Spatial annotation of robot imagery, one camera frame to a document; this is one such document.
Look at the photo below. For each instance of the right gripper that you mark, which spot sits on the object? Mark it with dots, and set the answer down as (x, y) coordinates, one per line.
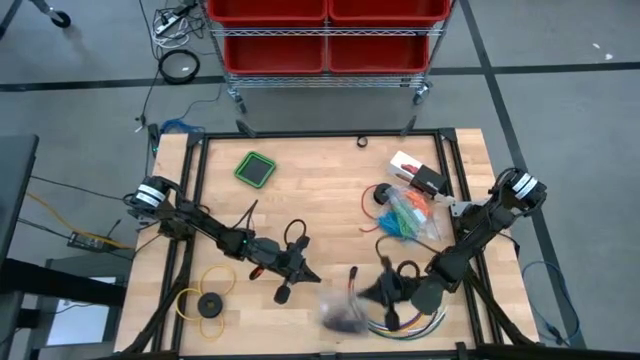
(397, 287)

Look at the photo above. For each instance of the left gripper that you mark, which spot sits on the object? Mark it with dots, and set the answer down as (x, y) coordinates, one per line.
(280, 260)

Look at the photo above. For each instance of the clear plastic bag pile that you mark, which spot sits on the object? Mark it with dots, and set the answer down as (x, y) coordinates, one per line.
(345, 305)

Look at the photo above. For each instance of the dark brown rubber band pile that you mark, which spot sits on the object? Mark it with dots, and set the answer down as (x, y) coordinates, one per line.
(342, 320)

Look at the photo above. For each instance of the blue zip ties bag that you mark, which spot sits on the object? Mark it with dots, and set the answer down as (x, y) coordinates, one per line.
(395, 195)

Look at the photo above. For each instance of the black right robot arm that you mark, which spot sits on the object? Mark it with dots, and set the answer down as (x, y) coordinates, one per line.
(480, 225)

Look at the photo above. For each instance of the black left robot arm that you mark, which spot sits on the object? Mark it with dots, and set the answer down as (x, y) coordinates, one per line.
(200, 225)

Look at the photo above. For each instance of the coloured tube bundle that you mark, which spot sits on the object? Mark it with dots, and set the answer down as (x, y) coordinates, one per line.
(415, 330)

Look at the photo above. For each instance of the green square collapsible container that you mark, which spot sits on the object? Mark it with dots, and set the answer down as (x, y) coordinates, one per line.
(255, 170)

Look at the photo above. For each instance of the white box hot dog print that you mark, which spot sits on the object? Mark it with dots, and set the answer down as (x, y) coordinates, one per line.
(400, 165)

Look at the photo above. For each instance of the small black tape roll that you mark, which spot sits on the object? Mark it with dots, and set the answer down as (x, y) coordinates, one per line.
(358, 142)

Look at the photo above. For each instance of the small black device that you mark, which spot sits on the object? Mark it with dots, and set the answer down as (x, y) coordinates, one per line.
(154, 135)

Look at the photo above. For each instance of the black power brick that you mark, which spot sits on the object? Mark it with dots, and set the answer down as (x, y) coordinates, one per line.
(85, 241)

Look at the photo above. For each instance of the red plastic bin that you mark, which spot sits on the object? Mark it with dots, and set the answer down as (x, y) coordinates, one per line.
(390, 10)
(275, 52)
(270, 10)
(377, 52)

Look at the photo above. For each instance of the white power strip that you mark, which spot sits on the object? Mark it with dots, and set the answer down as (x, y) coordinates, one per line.
(165, 25)

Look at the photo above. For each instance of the black desk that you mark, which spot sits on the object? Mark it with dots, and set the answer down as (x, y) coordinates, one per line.
(15, 190)

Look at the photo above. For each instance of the black rolling workbench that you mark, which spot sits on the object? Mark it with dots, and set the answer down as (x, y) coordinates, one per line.
(61, 20)

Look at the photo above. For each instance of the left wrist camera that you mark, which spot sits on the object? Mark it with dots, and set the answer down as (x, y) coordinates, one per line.
(301, 243)

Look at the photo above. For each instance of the black aluminium table frame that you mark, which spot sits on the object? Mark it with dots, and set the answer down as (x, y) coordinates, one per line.
(320, 134)

